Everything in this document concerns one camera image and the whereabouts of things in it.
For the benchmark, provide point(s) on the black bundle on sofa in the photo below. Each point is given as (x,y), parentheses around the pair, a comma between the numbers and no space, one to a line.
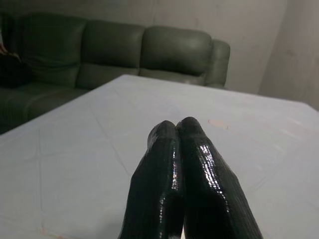
(12,71)

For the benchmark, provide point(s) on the light blue tablecloth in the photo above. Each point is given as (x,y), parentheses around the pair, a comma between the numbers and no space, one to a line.
(74,161)

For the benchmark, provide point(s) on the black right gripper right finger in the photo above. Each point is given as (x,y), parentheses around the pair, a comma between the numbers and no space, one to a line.
(211,199)

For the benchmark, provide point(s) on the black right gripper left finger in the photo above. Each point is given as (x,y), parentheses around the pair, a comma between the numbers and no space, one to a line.
(157,179)

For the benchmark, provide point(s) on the dark green leather sofa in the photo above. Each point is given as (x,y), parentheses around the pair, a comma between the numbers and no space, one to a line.
(114,57)

